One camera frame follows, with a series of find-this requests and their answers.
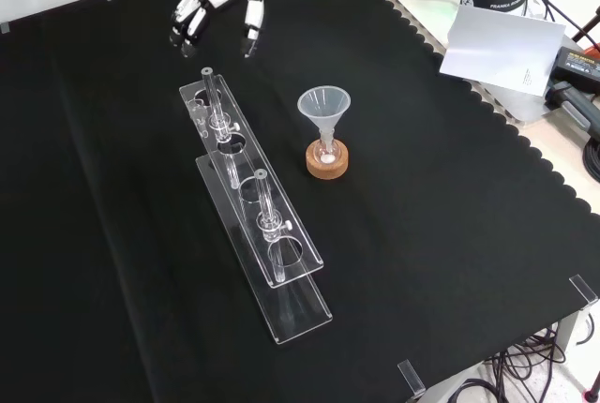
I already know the clear acrylic cloth clip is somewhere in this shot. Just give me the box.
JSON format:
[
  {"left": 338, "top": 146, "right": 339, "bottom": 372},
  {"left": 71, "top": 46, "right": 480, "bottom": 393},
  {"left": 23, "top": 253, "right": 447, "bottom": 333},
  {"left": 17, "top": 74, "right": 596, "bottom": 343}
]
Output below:
[
  {"left": 397, "top": 359, "right": 427, "bottom": 397},
  {"left": 568, "top": 274, "right": 600, "bottom": 306}
]

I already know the white paper sheet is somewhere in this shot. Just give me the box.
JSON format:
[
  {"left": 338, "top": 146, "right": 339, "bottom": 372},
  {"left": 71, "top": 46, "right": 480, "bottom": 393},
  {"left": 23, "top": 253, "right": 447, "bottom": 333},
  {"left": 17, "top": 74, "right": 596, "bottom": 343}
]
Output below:
[{"left": 439, "top": 3, "right": 567, "bottom": 97}]

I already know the clear plastic funnel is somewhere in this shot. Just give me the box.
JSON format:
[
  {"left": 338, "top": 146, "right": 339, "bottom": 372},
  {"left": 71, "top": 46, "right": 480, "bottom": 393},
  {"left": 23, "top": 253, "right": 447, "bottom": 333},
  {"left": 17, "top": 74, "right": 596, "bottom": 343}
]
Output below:
[{"left": 296, "top": 86, "right": 352, "bottom": 150}]

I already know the black coiled cable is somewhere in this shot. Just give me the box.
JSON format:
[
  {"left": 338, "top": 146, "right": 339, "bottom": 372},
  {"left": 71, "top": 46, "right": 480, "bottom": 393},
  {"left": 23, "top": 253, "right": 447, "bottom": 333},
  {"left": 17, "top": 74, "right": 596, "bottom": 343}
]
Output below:
[{"left": 582, "top": 134, "right": 600, "bottom": 180}]

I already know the grey and black tool handle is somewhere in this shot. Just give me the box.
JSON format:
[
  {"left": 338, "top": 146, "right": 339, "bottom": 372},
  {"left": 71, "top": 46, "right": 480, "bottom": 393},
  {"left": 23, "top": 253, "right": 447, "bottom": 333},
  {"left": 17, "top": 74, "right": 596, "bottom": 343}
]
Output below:
[{"left": 545, "top": 79, "right": 600, "bottom": 133}]

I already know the round-bottom glass flask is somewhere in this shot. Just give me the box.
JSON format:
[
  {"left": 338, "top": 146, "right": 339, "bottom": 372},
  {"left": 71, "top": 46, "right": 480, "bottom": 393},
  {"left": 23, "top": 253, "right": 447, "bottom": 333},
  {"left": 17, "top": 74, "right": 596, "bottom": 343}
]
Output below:
[{"left": 314, "top": 133, "right": 340, "bottom": 166}]

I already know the black power adapter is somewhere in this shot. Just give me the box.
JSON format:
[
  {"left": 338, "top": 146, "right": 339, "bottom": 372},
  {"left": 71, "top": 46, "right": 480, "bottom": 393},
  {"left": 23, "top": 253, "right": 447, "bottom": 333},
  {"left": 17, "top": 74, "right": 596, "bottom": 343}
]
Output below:
[{"left": 550, "top": 45, "right": 600, "bottom": 95}]

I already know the black cable bundle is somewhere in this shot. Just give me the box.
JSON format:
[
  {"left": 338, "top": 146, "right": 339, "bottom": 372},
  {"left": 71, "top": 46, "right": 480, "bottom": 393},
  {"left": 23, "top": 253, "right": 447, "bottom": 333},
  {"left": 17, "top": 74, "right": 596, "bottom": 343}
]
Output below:
[{"left": 444, "top": 325, "right": 571, "bottom": 403}]

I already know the black cloth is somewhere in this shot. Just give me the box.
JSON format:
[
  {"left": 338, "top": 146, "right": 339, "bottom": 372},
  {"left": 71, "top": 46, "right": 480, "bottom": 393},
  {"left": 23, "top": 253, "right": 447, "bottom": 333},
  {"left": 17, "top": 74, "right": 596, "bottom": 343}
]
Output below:
[{"left": 0, "top": 0, "right": 600, "bottom": 403}]

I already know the cork ring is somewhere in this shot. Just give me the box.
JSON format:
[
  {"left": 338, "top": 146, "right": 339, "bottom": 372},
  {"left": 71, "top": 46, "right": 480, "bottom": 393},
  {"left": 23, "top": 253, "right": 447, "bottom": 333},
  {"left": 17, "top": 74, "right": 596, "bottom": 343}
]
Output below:
[{"left": 306, "top": 139, "right": 352, "bottom": 181}]

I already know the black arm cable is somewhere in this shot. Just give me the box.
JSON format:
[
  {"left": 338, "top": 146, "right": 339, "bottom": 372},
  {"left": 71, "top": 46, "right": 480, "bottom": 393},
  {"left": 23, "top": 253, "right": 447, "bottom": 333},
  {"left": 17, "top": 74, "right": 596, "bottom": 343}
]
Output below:
[{"left": 503, "top": 0, "right": 600, "bottom": 48}]

